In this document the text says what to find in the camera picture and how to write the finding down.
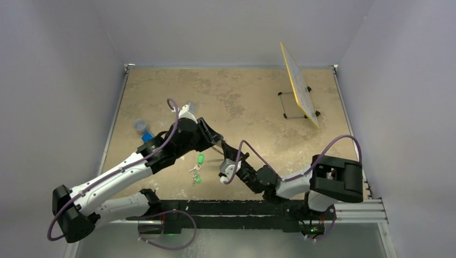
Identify aluminium table rail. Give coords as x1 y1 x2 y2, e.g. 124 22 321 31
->
63 63 136 258

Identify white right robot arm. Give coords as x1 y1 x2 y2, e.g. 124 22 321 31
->
219 141 364 219

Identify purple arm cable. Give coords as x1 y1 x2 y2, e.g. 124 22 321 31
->
223 134 364 185
47 98 180 242

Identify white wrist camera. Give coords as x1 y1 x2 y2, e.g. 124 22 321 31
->
219 159 241 184
178 102 197 124

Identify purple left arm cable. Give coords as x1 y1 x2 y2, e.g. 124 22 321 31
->
47 98 180 242

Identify green key tag with key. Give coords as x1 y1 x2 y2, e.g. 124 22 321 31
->
192 173 201 185

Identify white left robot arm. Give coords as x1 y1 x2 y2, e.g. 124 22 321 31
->
47 118 224 243

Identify metal whiteboard stand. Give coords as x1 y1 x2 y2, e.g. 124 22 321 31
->
277 86 321 120

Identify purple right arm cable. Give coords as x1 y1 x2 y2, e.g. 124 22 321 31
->
223 134 364 185

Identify yellow framed whiteboard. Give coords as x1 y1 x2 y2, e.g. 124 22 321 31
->
280 42 320 129

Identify blue box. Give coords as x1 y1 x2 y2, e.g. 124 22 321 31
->
141 132 154 142

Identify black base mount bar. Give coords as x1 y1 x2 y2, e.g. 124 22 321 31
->
128 199 336 234

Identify clear jar of paperclips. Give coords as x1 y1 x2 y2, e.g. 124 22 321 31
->
133 119 149 135

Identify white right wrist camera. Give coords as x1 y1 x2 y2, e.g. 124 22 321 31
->
219 159 241 184

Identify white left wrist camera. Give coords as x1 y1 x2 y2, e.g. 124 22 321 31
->
178 102 197 124

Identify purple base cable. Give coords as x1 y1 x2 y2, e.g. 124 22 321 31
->
137 209 197 250

